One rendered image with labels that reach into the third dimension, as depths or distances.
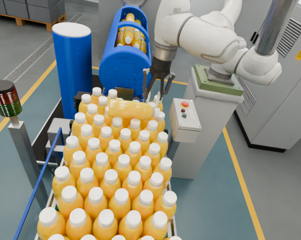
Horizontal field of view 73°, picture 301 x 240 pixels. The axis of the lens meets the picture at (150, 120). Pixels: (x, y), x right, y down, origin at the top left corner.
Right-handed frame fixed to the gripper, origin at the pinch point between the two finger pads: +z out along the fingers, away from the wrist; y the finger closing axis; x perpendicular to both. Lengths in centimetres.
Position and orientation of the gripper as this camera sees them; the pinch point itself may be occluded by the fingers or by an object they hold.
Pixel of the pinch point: (153, 99)
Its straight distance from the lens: 90.4
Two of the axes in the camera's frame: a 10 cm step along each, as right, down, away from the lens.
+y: -9.8, -1.1, -1.5
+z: -1.8, 7.3, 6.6
